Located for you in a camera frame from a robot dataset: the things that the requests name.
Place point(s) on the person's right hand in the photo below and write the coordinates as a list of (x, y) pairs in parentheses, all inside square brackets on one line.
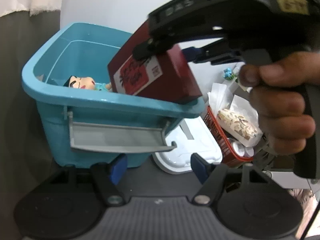
[(280, 100)]

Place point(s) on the boy figurine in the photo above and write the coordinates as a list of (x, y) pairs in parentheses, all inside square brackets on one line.
[(77, 82)]

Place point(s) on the white bin lid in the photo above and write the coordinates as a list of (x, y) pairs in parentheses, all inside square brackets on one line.
[(180, 155)]

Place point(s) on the red plastic basket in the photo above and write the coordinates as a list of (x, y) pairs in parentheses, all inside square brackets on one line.
[(217, 135)]

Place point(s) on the black desk mat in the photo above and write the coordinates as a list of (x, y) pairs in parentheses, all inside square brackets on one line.
[(150, 180)]

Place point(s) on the teal plastic storage bin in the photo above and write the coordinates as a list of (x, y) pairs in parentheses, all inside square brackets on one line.
[(50, 130)]

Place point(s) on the dark red gift box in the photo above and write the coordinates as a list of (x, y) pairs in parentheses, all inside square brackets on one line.
[(160, 85)]

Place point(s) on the patterned tissue pack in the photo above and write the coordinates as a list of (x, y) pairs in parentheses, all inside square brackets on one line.
[(237, 123)]

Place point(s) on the white round jar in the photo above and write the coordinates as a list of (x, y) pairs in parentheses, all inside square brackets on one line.
[(249, 152), (237, 147)]

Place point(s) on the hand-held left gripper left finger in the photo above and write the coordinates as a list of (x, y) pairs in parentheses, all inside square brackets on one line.
[(118, 170)]

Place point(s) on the dark grey desktop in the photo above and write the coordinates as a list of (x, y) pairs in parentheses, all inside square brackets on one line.
[(20, 130)]

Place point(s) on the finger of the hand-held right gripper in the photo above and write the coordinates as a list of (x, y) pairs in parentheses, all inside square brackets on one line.
[(215, 55), (147, 50)]

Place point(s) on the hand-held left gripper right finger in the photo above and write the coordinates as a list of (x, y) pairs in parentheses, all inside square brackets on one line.
[(201, 168)]

